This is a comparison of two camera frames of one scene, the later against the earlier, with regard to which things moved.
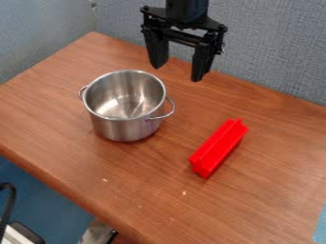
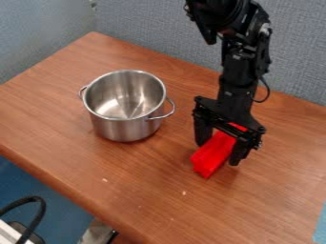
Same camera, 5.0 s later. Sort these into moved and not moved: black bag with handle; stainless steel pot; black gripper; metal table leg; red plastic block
Moved: black gripper; black bag with handle
Not moved: metal table leg; red plastic block; stainless steel pot
